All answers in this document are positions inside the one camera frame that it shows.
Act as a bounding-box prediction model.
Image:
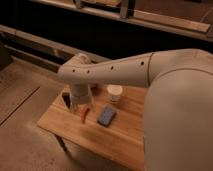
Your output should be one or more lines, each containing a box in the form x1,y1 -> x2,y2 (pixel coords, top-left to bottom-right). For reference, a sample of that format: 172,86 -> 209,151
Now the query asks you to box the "dark whiteboard eraser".
62,92 -> 71,109

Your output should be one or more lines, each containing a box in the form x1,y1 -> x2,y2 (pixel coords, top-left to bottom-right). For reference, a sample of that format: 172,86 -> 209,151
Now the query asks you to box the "blue sponge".
97,106 -> 116,127

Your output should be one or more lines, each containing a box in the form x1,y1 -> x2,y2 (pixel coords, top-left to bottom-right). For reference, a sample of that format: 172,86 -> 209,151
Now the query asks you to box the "wooden table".
37,86 -> 147,171

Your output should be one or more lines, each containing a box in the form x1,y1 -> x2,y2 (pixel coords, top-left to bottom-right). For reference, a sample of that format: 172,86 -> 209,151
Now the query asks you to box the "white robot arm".
58,49 -> 213,171

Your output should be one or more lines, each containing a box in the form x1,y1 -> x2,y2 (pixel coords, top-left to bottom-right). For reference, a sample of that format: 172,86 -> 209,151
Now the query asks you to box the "white cup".
107,85 -> 123,102

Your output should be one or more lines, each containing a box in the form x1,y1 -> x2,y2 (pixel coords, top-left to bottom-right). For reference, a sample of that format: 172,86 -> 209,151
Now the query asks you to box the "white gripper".
70,84 -> 92,104

